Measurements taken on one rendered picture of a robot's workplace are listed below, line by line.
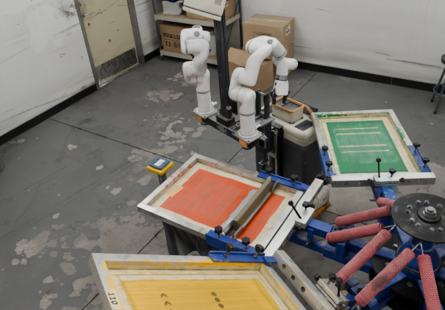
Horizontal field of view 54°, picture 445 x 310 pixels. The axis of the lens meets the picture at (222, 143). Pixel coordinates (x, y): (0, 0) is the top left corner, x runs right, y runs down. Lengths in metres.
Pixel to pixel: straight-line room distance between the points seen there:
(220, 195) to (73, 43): 3.89
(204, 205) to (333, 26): 3.94
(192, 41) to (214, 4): 0.34
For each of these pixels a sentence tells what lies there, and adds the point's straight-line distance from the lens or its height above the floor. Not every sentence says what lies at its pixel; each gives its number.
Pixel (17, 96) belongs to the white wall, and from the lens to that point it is 5.66.
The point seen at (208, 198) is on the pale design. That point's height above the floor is 0.96.
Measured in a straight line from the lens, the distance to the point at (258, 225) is 2.39.
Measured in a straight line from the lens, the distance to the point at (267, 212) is 2.46.
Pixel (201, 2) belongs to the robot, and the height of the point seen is 1.97.
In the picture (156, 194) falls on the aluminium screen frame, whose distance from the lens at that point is 2.62.
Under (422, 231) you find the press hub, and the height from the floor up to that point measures 1.31.
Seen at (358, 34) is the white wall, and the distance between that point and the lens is 5.92.
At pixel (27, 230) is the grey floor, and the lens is 4.28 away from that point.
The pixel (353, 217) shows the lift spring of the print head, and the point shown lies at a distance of 2.23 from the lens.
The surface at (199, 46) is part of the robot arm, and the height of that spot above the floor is 1.68.
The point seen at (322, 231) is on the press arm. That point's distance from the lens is 2.26.
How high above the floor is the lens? 2.63
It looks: 34 degrees down
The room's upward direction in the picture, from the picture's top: 5 degrees counter-clockwise
